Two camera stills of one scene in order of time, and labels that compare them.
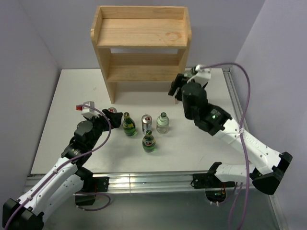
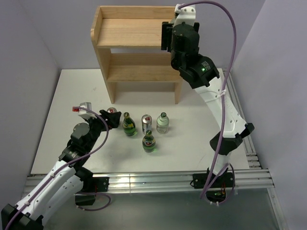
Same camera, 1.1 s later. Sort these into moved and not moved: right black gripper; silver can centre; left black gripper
Moved: right black gripper
Not moved: silver can centre; left black gripper
